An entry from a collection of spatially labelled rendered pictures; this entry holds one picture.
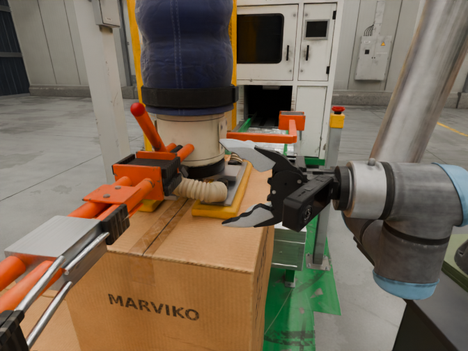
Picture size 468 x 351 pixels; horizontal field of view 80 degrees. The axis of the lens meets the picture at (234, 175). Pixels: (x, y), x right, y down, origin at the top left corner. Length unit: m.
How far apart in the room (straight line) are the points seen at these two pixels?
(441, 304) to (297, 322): 0.96
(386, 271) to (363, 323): 1.25
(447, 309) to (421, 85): 0.50
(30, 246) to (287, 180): 0.32
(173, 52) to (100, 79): 1.54
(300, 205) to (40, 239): 0.29
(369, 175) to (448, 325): 0.44
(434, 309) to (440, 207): 0.39
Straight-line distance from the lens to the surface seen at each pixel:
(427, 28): 0.60
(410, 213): 0.47
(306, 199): 0.37
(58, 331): 1.05
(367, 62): 9.80
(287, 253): 1.29
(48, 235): 0.36
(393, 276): 0.53
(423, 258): 0.51
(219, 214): 0.61
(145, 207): 0.66
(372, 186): 0.44
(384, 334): 1.77
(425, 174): 0.47
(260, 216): 0.46
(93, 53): 2.15
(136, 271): 0.57
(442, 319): 0.81
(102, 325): 0.73
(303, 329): 1.66
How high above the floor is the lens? 1.26
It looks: 22 degrees down
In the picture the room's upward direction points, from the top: straight up
